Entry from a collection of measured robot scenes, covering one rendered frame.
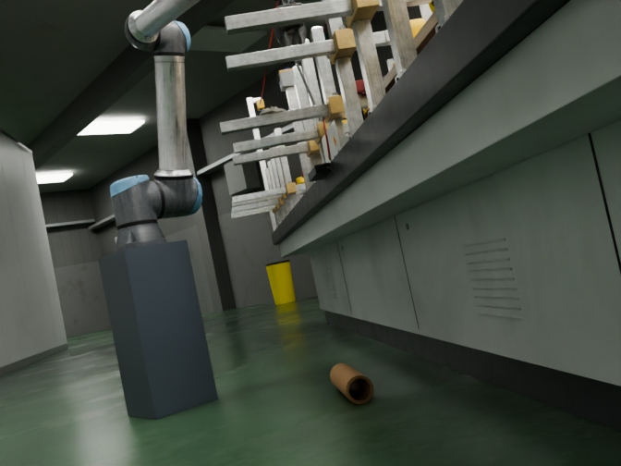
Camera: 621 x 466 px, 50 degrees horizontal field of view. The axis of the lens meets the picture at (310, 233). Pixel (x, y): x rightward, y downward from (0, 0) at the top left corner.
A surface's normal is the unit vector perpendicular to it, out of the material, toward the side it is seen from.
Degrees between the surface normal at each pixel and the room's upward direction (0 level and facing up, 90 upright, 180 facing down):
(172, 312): 90
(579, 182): 90
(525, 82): 90
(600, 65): 90
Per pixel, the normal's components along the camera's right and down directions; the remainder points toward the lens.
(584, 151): -0.97, 0.19
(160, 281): 0.60, -0.17
